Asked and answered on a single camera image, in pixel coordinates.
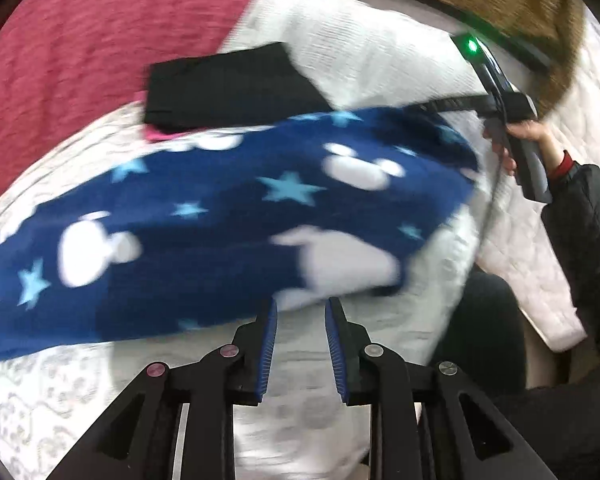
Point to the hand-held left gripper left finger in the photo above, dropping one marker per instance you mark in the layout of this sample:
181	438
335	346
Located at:
267	350

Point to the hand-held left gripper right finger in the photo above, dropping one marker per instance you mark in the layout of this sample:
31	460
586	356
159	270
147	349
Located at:
336	350

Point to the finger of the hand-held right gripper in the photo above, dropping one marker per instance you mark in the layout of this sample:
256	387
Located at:
445	104

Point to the blue star print fleece pants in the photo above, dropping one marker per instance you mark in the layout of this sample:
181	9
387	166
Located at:
220	210

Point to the person's right forearm dark sleeve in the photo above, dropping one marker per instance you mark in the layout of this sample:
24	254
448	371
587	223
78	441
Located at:
587	220

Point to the person's right hand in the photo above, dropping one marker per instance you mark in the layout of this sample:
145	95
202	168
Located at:
537	136

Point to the white ribbed pillow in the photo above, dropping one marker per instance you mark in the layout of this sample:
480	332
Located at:
370	55

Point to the brown leopard print blanket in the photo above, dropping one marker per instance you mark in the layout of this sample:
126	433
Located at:
525	0

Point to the person's dark trouser leg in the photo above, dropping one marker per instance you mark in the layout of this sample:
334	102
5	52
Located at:
495	330

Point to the black folded garment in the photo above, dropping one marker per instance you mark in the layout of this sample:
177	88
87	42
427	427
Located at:
230	90

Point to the white grey patterned quilt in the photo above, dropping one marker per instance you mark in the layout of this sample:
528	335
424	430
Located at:
30	410

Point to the red patterned blanket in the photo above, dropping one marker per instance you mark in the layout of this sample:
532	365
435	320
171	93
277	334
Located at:
90	35

